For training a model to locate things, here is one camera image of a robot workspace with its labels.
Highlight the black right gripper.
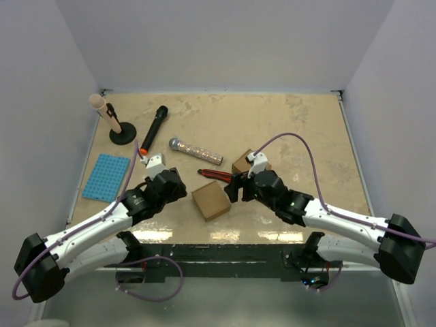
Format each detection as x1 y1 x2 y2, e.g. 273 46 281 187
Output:
223 171 277 213

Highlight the red black utility knife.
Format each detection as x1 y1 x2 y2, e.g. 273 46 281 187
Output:
197 169 232 184

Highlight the taped cardboard box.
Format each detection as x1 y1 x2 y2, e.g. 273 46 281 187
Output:
232 149 272 174

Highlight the small cardboard box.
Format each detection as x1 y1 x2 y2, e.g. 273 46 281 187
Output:
191 181 231 222

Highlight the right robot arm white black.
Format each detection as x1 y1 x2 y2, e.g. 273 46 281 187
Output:
224 170 426 285

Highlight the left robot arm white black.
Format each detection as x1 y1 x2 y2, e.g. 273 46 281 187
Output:
12 168 187 303

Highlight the silver glitter microphone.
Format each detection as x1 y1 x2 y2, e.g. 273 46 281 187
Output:
168 138 223 166

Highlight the blue studded building plate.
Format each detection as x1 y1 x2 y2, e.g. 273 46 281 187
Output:
82 154 130 202

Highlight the black microphone orange end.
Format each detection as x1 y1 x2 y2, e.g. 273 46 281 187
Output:
139 106 168 156

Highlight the beige microphone on stand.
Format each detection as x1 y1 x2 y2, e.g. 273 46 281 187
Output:
89 93 122 134

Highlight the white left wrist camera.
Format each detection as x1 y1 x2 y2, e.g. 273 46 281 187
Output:
140 153 167 180

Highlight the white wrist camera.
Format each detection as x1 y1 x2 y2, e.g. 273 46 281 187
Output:
140 153 167 180
246 151 268 178

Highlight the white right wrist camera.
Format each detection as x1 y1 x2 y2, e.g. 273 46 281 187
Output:
246 151 268 178

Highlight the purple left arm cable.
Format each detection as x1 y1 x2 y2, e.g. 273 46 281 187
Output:
12 138 185 302

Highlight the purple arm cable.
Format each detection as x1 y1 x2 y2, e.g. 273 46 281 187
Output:
251 132 436 294
12 138 185 302

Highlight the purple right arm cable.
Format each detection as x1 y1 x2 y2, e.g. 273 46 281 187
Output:
251 132 436 294

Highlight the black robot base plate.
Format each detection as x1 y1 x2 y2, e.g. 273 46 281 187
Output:
125 244 339 283

